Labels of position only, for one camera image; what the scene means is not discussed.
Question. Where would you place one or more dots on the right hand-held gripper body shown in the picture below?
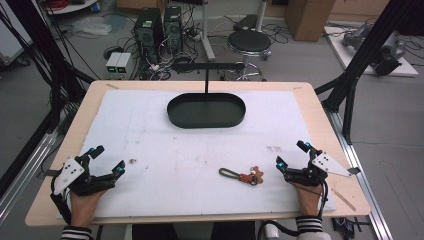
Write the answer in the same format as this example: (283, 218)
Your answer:
(328, 163)

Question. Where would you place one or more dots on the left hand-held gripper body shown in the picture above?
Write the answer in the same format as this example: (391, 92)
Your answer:
(68, 173)

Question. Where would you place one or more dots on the black oval tray key rack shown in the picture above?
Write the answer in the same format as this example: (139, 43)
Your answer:
(206, 111)

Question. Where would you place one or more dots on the person's left hand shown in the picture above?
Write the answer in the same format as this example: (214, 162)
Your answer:
(85, 206)

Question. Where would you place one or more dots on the person's right hand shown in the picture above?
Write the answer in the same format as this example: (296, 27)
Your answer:
(308, 200)

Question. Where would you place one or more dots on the thin wooden stick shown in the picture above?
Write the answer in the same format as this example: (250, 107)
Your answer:
(343, 199)

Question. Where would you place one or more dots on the white foam mat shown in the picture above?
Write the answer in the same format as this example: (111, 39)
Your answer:
(166, 156)

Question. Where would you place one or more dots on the small electronics parts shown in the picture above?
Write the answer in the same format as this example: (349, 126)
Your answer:
(346, 227)

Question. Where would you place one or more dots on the person's left leg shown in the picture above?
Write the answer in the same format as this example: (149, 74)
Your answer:
(155, 232)

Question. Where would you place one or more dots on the person's leg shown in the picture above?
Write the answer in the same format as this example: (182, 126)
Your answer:
(233, 231)
(155, 232)

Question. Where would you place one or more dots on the person's right leg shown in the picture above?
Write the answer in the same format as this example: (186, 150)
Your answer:
(233, 231)

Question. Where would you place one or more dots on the white power supply unit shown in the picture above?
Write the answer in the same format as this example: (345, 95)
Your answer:
(124, 63)
(111, 63)

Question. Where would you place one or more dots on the white floor board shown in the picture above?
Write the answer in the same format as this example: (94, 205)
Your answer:
(336, 50)

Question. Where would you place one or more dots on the black round stool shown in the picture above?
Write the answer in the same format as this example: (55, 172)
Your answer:
(249, 40)

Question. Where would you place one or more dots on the grey robot device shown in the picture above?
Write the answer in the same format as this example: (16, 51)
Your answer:
(386, 53)

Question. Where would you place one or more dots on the clear plastic bag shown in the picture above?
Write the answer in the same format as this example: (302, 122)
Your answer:
(91, 26)

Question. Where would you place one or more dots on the brown cardboard box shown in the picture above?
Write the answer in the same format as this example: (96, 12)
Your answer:
(308, 18)

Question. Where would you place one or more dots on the large black computer tower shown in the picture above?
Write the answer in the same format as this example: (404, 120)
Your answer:
(148, 31)

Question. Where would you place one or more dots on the white desk leg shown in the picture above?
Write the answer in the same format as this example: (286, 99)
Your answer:
(261, 15)
(206, 30)

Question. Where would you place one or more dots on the slim black computer tower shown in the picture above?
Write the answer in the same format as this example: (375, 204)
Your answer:
(172, 28)

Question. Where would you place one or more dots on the round white table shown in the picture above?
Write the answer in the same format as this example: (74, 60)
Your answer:
(71, 6)

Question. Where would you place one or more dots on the aluminium rail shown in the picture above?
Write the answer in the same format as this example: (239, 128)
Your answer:
(23, 180)
(363, 186)

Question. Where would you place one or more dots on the black metal frame post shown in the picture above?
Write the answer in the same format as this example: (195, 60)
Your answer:
(366, 46)
(46, 46)

